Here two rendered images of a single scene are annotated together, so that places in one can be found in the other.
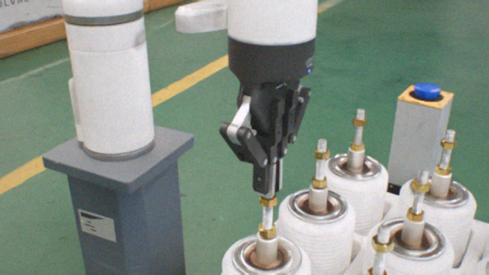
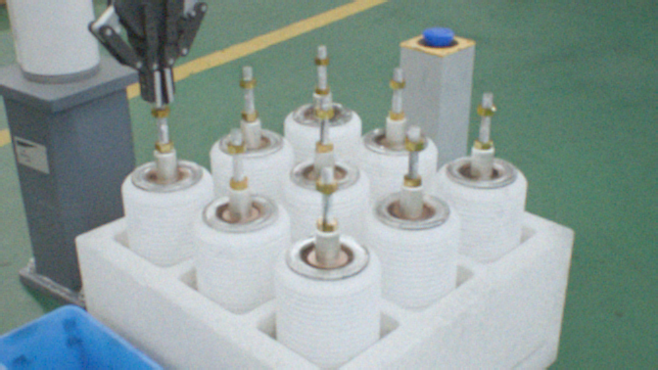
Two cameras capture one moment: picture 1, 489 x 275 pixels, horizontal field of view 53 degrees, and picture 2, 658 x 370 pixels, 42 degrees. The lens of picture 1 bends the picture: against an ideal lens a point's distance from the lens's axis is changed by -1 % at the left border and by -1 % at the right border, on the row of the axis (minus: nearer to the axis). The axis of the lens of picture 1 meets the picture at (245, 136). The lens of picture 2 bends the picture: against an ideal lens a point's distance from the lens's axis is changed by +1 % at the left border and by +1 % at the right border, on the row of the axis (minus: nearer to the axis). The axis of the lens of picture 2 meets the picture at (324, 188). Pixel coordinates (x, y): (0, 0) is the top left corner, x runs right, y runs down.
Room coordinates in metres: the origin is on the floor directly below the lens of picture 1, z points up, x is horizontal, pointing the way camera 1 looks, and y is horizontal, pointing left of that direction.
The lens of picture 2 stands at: (-0.35, -0.33, 0.65)
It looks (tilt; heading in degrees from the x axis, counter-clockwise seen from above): 27 degrees down; 10
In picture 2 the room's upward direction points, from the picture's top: 1 degrees counter-clockwise
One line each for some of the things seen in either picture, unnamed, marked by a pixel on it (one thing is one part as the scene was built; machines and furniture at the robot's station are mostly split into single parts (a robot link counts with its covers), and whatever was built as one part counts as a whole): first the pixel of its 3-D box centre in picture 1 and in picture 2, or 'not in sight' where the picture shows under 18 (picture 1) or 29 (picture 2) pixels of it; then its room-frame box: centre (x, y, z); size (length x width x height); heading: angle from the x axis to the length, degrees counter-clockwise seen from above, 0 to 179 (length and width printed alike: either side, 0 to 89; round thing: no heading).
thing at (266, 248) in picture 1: (267, 247); (165, 165); (0.41, -0.02, 0.26); 0.02 x 0.02 x 0.03
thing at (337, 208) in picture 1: (317, 205); (251, 144); (0.51, -0.09, 0.25); 0.08 x 0.08 x 0.01
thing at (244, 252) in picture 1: (266, 257); (166, 176); (0.41, -0.02, 0.25); 0.08 x 0.08 x 0.01
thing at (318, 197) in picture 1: (318, 197); (251, 133); (0.51, -0.09, 0.26); 0.02 x 0.02 x 0.03
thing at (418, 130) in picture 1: (410, 180); (431, 153); (0.73, -0.29, 0.16); 0.07 x 0.07 x 0.31; 56
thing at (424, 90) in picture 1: (426, 92); (438, 38); (0.73, -0.29, 0.32); 0.04 x 0.04 x 0.02
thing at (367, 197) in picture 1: (348, 218); (323, 181); (0.61, -0.16, 0.16); 0.10 x 0.10 x 0.18
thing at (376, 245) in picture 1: (382, 243); (236, 146); (0.35, -0.12, 0.32); 0.02 x 0.02 x 0.01; 65
